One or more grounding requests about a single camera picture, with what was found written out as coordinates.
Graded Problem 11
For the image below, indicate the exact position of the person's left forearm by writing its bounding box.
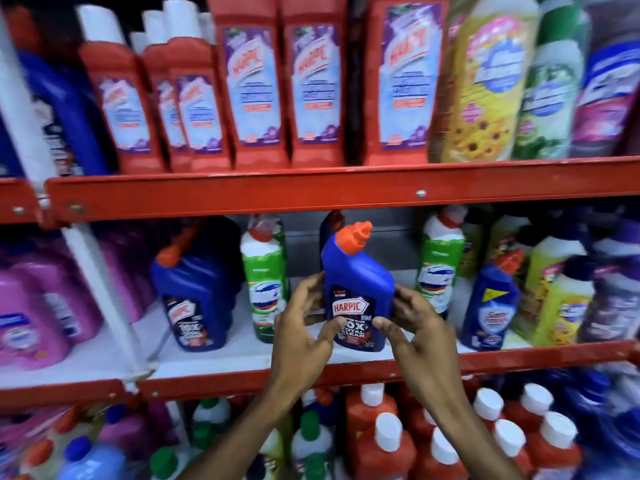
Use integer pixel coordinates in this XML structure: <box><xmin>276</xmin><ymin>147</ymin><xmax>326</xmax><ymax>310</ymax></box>
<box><xmin>177</xmin><ymin>382</ymin><xmax>307</xmax><ymax>480</ymax></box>

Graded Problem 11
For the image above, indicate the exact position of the small blue red-capped bottle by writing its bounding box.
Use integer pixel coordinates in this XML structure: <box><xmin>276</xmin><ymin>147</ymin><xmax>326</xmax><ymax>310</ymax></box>
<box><xmin>318</xmin><ymin>210</ymin><xmax>347</xmax><ymax>256</ymax></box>

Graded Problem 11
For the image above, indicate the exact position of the cluster of blue bottles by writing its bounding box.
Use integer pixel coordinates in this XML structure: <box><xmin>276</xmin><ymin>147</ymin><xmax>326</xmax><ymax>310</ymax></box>
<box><xmin>567</xmin><ymin>365</ymin><xmax>640</xmax><ymax>480</ymax></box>

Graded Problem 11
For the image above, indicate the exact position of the blue yellow-label cleaner bottle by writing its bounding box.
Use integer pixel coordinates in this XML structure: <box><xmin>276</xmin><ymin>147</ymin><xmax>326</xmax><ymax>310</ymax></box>
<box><xmin>458</xmin><ymin>249</ymin><xmax>526</xmax><ymax>352</ymax></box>

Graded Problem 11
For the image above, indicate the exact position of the pink cleaner bottle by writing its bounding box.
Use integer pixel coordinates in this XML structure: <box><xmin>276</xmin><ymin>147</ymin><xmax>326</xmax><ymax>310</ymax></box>
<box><xmin>0</xmin><ymin>271</ymin><xmax>72</xmax><ymax>371</ymax></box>
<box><xmin>10</xmin><ymin>242</ymin><xmax>104</xmax><ymax>345</ymax></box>
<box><xmin>96</xmin><ymin>227</ymin><xmax>157</xmax><ymax>324</ymax></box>

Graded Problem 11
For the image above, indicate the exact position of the long red shelf beam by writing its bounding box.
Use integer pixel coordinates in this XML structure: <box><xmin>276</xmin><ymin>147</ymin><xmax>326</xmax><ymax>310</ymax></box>
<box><xmin>136</xmin><ymin>339</ymin><xmax>640</xmax><ymax>403</ymax></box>
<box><xmin>44</xmin><ymin>156</ymin><xmax>640</xmax><ymax>224</ymax></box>

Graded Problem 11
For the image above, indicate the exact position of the cluster of red white-capped bottles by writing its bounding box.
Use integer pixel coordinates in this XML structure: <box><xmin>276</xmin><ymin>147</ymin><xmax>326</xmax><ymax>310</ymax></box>
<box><xmin>344</xmin><ymin>374</ymin><xmax>584</xmax><ymax>480</ymax></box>

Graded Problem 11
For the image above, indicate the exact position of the short red shelf beam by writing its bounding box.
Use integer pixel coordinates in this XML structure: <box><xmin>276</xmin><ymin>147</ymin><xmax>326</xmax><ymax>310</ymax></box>
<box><xmin>0</xmin><ymin>379</ymin><xmax>127</xmax><ymax>411</ymax></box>
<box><xmin>0</xmin><ymin>177</ymin><xmax>45</xmax><ymax>226</ymax></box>

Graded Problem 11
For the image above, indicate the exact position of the yellow-green cleaner bottle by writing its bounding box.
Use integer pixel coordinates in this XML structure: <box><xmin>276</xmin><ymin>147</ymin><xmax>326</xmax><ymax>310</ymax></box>
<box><xmin>459</xmin><ymin>210</ymin><xmax>487</xmax><ymax>280</ymax></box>

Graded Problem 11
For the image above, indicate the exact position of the green red-capped cleaner bottle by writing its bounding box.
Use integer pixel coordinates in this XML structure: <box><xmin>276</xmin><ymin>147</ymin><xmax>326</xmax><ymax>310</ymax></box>
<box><xmin>239</xmin><ymin>214</ymin><xmax>292</xmax><ymax>344</ymax></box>
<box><xmin>414</xmin><ymin>205</ymin><xmax>468</xmax><ymax>320</ymax></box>

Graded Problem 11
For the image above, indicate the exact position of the purple-label cleaner bottle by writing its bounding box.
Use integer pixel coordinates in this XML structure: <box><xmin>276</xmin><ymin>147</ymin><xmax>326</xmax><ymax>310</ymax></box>
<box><xmin>570</xmin><ymin>0</ymin><xmax>640</xmax><ymax>159</ymax></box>

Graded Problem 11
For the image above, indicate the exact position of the tall dark blue bottle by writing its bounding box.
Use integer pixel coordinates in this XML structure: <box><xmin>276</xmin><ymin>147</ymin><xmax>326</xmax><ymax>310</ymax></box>
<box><xmin>15</xmin><ymin>49</ymin><xmax>110</xmax><ymax>177</ymax></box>

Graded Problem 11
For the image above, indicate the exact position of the pink blue-capped bottle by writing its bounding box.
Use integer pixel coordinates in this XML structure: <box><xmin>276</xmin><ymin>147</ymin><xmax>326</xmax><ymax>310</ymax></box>
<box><xmin>96</xmin><ymin>402</ymin><xmax>168</xmax><ymax>463</ymax></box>

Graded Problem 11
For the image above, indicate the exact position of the white green-label cleaner bottle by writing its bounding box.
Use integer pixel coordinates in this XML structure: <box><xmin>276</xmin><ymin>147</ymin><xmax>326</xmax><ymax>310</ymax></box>
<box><xmin>512</xmin><ymin>0</ymin><xmax>592</xmax><ymax>161</ymax></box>

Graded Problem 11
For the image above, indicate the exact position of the white shelf upright post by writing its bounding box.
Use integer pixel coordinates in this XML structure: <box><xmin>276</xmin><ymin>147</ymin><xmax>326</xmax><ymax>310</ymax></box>
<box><xmin>0</xmin><ymin>10</ymin><xmax>158</xmax><ymax>393</ymax></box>

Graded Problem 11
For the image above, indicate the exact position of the light blue blue-capped bottle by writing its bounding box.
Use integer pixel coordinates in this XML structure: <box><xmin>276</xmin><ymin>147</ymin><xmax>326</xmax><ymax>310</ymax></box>
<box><xmin>56</xmin><ymin>435</ymin><xmax>127</xmax><ymax>480</ymax></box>

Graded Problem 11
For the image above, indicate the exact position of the person's right forearm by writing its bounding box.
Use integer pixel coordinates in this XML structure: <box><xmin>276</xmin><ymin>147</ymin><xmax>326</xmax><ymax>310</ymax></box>
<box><xmin>419</xmin><ymin>390</ymin><xmax>528</xmax><ymax>480</ymax></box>

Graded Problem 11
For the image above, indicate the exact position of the yellow dark-capped cleaner bottle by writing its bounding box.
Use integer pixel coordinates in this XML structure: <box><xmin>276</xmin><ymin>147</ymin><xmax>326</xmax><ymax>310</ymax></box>
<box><xmin>514</xmin><ymin>234</ymin><xmax>589</xmax><ymax>340</ymax></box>
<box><xmin>531</xmin><ymin>255</ymin><xmax>597</xmax><ymax>348</ymax></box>

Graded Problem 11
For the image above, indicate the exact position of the person's left hand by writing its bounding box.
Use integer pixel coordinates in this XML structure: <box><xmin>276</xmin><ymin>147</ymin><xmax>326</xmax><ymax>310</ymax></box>
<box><xmin>270</xmin><ymin>272</ymin><xmax>348</xmax><ymax>401</ymax></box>

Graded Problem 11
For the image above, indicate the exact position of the blue orange-capped toilet cleaner bottle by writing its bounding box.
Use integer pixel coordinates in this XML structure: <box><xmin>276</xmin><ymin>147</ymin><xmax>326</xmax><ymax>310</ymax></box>
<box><xmin>320</xmin><ymin>221</ymin><xmax>396</xmax><ymax>353</ymax></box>

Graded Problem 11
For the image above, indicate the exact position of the purple dark-capped cleaner bottle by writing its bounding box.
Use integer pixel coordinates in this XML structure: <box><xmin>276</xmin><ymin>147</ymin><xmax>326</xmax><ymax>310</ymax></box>
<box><xmin>594</xmin><ymin>218</ymin><xmax>640</xmax><ymax>263</ymax></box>
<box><xmin>576</xmin><ymin>257</ymin><xmax>640</xmax><ymax>344</ymax></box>

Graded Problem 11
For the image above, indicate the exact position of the large blue toilet cleaner bottle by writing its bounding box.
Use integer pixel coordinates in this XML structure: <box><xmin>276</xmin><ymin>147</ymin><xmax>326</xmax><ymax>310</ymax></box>
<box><xmin>149</xmin><ymin>217</ymin><xmax>243</xmax><ymax>353</ymax></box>

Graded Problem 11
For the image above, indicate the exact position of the person's right hand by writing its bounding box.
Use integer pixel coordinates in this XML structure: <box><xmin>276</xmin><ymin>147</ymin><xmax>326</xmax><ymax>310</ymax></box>
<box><xmin>372</xmin><ymin>285</ymin><xmax>472</xmax><ymax>413</ymax></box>

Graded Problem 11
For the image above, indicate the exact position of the row of red white-capped bottles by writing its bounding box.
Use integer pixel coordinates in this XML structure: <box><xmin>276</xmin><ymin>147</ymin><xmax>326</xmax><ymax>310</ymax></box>
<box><xmin>76</xmin><ymin>0</ymin><xmax>452</xmax><ymax>175</ymax></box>

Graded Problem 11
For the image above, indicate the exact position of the yellow floral cleaner bottle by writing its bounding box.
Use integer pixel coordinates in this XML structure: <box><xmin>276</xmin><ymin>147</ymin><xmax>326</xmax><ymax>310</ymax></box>
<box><xmin>429</xmin><ymin>0</ymin><xmax>542</xmax><ymax>164</ymax></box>

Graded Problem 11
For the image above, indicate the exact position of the white green-capped bottle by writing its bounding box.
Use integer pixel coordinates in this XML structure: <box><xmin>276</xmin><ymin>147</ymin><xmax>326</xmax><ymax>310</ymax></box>
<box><xmin>291</xmin><ymin>411</ymin><xmax>334</xmax><ymax>480</ymax></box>
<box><xmin>191</xmin><ymin>397</ymin><xmax>232</xmax><ymax>448</ymax></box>
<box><xmin>149</xmin><ymin>446</ymin><xmax>190</xmax><ymax>480</ymax></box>

